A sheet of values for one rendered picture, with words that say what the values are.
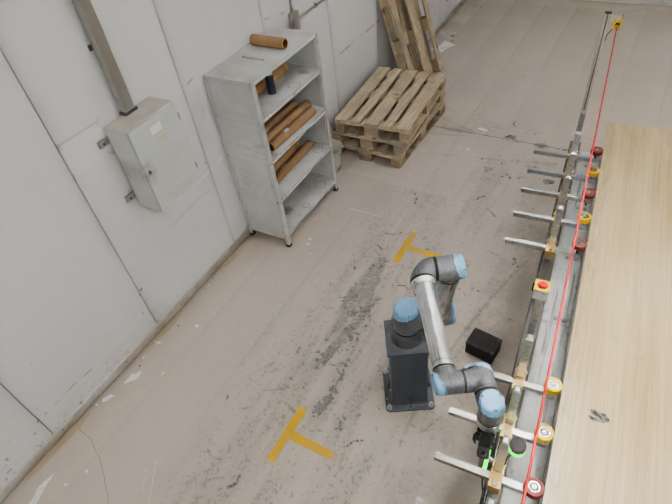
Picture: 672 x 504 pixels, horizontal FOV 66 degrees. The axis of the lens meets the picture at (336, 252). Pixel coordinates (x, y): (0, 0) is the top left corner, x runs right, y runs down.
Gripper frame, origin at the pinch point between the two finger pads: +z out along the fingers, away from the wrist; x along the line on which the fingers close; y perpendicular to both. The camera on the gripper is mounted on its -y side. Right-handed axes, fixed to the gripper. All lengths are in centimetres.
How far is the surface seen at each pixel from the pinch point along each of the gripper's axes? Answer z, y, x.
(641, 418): 12, 44, -59
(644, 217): 14, 182, -55
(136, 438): 101, -28, 212
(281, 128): 9, 209, 211
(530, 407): 40, 49, -16
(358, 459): 101, 14, 70
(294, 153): 46, 226, 215
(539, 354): 40, 83, -15
